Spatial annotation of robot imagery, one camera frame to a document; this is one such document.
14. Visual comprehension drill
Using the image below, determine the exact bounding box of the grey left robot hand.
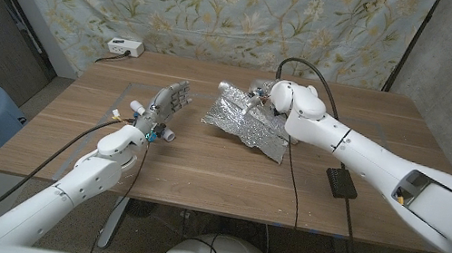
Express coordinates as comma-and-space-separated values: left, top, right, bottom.
130, 73, 196, 149

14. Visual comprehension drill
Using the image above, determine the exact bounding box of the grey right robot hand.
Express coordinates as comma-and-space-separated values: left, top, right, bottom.
243, 74, 281, 117

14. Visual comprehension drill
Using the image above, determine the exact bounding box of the crinkled aluminum foil sheet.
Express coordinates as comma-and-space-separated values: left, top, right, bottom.
195, 79, 300, 166

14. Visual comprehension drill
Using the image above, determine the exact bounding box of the white cardboard tube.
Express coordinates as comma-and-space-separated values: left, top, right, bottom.
124, 99, 182, 143

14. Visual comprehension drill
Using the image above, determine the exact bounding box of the black package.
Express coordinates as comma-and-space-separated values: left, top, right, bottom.
322, 165, 362, 202

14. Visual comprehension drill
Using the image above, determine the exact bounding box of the white power strip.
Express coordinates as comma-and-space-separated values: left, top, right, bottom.
105, 35, 147, 60

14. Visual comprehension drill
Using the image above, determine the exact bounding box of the floral print backdrop cloth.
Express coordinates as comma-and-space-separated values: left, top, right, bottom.
0, 0, 437, 132

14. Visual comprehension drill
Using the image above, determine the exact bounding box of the black backdrop stand pole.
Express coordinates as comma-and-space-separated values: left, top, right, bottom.
378, 0, 441, 99

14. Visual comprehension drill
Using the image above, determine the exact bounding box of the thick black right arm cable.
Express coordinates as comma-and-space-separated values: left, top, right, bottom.
245, 54, 395, 253

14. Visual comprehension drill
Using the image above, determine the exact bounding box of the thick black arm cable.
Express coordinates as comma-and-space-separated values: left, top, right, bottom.
245, 54, 395, 253
0, 97, 136, 253

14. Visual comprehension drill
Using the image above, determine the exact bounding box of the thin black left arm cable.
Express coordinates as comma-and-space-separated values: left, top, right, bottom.
87, 134, 152, 253

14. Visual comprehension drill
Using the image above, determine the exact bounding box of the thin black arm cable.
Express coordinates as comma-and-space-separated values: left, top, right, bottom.
87, 134, 152, 253
269, 139, 312, 253

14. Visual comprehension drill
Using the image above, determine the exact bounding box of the black power strip cord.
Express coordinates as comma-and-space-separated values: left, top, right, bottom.
93, 45, 132, 69

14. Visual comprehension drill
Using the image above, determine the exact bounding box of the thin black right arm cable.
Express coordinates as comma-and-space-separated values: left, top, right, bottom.
269, 139, 312, 253

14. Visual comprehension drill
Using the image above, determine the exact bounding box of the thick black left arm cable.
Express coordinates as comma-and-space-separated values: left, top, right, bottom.
0, 97, 136, 253

